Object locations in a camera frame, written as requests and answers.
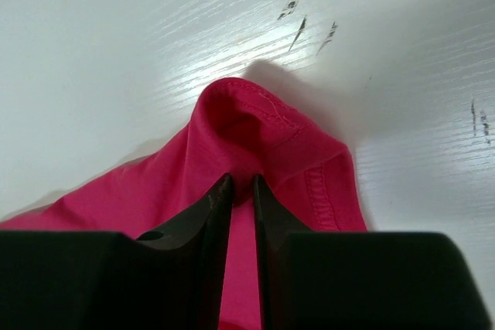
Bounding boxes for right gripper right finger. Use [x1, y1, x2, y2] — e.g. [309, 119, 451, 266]
[254, 176, 492, 329]

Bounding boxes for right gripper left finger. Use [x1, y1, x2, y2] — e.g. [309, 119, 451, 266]
[1, 175, 233, 329]

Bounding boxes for magenta t-shirt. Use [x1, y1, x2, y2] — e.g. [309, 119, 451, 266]
[1, 77, 366, 329]

